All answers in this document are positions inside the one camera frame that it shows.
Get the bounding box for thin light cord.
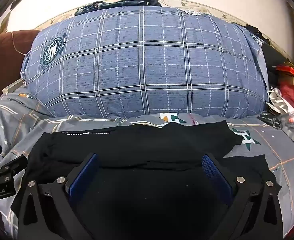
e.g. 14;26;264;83
10;32;30;56

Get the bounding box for black patterned packet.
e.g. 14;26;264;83
257;112;282;128

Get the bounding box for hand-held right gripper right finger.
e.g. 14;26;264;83
201;153;287;240

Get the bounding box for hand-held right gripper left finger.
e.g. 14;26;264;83
17;152;100;240

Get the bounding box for crumpled silver wrapper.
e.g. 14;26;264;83
267;86;294;113

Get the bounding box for dark blue jeans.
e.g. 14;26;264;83
74;0;162;17

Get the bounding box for grey printed bed sheet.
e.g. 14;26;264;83
0;85;294;240

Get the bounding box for black pants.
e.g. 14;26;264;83
11;120;282;240

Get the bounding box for black cloth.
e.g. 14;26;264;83
233;24;291;80

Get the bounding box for brown upholstered headboard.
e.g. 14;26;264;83
0;29;41;105

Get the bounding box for small cream box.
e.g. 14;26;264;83
2;78;24;94

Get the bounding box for blue plaid pillow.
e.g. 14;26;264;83
21;5;269;120

